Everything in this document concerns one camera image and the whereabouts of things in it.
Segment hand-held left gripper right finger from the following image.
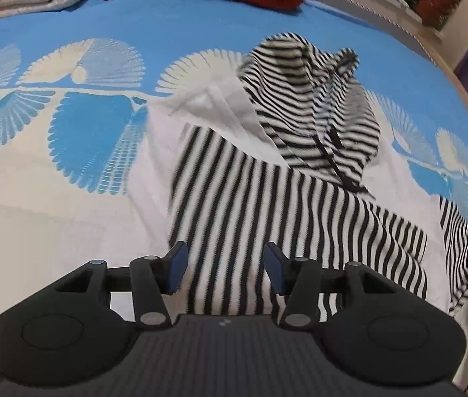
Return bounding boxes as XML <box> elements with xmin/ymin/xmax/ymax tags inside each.
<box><xmin>264</xmin><ymin>243</ymin><xmax>400</xmax><ymax>331</ymax></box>

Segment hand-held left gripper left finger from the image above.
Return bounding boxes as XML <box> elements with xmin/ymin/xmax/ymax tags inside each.
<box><xmin>54</xmin><ymin>242</ymin><xmax>189</xmax><ymax>331</ymax></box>

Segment black and white striped hoodie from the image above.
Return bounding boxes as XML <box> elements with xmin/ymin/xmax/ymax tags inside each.
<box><xmin>147</xmin><ymin>32</ymin><xmax>468</xmax><ymax>324</ymax></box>

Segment blue and white printed bedspread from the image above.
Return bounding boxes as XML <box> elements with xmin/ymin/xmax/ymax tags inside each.
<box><xmin>0</xmin><ymin>0</ymin><xmax>468</xmax><ymax>397</ymax></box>

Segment wooden bed frame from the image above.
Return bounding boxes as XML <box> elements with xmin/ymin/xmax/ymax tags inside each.
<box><xmin>308</xmin><ymin>0</ymin><xmax>468</xmax><ymax>154</ymax></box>

